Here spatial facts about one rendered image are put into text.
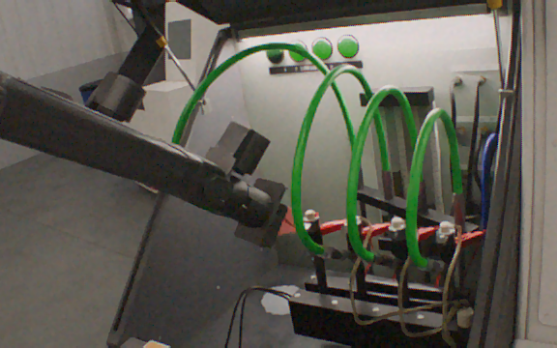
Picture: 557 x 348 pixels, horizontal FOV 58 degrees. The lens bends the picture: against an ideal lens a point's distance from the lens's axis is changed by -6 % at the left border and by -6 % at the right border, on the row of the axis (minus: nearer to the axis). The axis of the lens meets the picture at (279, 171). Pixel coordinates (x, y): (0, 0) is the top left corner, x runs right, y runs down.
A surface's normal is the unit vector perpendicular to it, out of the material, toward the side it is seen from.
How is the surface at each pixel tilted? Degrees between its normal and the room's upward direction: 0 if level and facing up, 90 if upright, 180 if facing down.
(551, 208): 76
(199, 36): 90
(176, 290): 90
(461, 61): 90
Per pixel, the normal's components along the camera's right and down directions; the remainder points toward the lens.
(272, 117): -0.52, 0.38
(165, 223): 0.83, 0.04
